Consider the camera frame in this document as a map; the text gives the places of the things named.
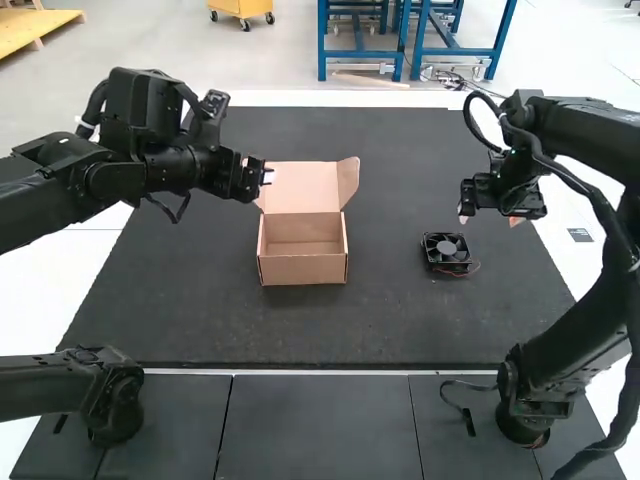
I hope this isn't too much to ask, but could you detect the black mat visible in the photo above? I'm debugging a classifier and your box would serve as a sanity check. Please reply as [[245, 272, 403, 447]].
[[56, 105, 580, 372]]

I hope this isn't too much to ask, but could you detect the yellow wheeled cart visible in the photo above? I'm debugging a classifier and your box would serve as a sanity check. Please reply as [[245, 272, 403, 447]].
[[206, 0, 277, 33]]

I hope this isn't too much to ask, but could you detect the wooden plank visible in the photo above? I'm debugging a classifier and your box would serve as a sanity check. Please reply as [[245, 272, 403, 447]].
[[330, 70, 412, 91]]

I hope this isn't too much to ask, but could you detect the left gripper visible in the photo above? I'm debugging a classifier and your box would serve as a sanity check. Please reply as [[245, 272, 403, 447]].
[[211, 148, 277, 204]]

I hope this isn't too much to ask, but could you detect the dark base panel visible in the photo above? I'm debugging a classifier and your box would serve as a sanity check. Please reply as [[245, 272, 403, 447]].
[[8, 371, 234, 480], [214, 372, 425, 480], [407, 373, 627, 480]]

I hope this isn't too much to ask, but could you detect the cardboard box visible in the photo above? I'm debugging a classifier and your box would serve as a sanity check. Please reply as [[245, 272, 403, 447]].
[[254, 155, 362, 288]]

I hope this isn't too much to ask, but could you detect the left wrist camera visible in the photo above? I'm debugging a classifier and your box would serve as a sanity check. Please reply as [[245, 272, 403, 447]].
[[201, 89, 233, 122]]

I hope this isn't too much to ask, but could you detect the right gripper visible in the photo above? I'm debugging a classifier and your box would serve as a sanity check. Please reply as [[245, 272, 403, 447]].
[[456, 172, 547, 230]]

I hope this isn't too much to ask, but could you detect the blue frame workbench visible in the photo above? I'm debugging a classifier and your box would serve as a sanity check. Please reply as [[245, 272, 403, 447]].
[[315, 0, 407, 83], [408, 0, 519, 82]]

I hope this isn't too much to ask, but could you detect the black cable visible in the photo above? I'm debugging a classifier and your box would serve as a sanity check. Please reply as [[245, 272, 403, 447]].
[[142, 191, 193, 226], [462, 91, 504, 154], [548, 344, 640, 480], [439, 379, 501, 438]]

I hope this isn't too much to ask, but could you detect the wooden platform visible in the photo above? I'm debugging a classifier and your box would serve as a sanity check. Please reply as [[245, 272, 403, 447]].
[[0, 0, 88, 62]]

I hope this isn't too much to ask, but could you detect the black square fan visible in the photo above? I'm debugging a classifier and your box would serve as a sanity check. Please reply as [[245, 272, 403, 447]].
[[421, 230, 483, 281]]

